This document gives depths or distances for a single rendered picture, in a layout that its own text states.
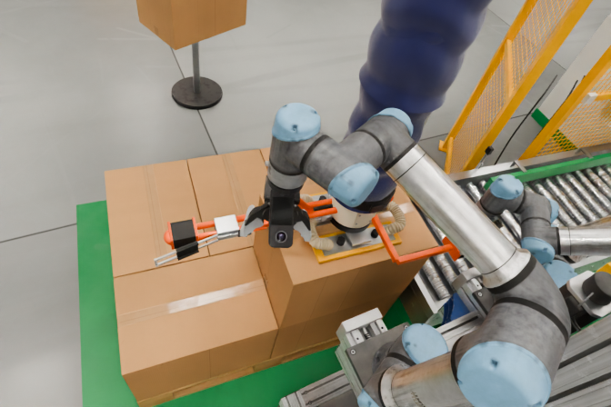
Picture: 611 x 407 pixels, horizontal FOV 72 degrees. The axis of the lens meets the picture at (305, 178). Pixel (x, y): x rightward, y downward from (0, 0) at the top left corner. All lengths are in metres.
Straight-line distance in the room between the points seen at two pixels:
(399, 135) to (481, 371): 0.38
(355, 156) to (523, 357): 0.37
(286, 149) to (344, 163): 0.10
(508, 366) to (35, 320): 2.26
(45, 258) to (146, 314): 1.03
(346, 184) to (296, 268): 0.87
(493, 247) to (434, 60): 0.45
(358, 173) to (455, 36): 0.45
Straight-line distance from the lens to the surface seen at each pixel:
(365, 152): 0.68
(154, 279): 1.91
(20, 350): 2.54
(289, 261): 1.49
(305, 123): 0.66
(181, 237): 1.34
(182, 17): 2.84
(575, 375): 1.03
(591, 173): 3.22
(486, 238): 0.76
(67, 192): 2.98
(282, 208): 0.79
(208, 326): 1.80
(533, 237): 1.27
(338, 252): 1.51
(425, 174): 0.73
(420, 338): 1.12
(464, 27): 0.99
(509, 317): 0.75
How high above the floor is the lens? 2.23
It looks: 49 degrees down
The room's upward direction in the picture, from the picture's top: 14 degrees clockwise
